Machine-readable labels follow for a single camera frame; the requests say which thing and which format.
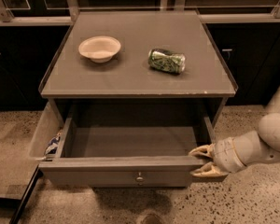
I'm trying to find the clear plastic bin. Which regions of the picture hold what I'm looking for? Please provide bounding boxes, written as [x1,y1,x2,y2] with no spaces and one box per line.
[29,103,63,161]

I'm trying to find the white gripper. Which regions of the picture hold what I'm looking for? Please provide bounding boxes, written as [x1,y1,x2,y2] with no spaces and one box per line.
[189,137,245,177]

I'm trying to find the white paper bowl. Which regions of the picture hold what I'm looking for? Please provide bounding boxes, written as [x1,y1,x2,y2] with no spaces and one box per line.
[78,36,121,63]

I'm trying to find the grey drawer cabinet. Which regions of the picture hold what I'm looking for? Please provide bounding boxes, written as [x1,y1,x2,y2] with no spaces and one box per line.
[37,10,239,135]

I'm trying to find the dark right cabinet handle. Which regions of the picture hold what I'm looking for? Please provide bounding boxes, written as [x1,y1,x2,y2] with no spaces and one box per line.
[222,49,233,62]

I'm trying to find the crushed green soda can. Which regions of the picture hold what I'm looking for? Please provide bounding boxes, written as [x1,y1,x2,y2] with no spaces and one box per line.
[148,49,186,74]

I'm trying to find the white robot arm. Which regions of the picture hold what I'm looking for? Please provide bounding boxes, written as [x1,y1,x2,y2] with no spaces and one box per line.
[189,86,280,177]

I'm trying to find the grey top drawer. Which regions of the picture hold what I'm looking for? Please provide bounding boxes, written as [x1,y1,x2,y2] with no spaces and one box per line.
[40,105,215,188]

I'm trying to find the black pole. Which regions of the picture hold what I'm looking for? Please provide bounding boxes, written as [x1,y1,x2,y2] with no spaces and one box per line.
[9,167,43,224]

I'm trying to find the blue white snack bag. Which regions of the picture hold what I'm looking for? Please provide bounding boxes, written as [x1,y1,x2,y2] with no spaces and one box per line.
[45,130,63,155]

